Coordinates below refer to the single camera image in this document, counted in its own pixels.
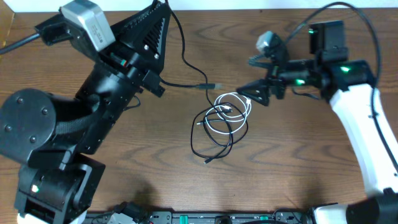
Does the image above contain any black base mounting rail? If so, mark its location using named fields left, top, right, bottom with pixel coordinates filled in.
left=83, top=202, right=314, bottom=224

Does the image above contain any white USB cable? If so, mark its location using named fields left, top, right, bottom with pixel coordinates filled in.
left=203, top=91, right=252, bottom=136

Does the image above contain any wooden side panel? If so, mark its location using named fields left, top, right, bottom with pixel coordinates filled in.
left=0, top=0, right=15, bottom=48

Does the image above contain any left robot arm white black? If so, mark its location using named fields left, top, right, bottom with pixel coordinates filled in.
left=1, top=1, right=171, bottom=223

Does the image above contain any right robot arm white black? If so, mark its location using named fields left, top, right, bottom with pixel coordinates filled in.
left=238, top=21, right=397, bottom=223

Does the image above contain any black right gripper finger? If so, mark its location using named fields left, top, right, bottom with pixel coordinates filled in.
left=236, top=79, right=270, bottom=106
left=248, top=55, right=278, bottom=70

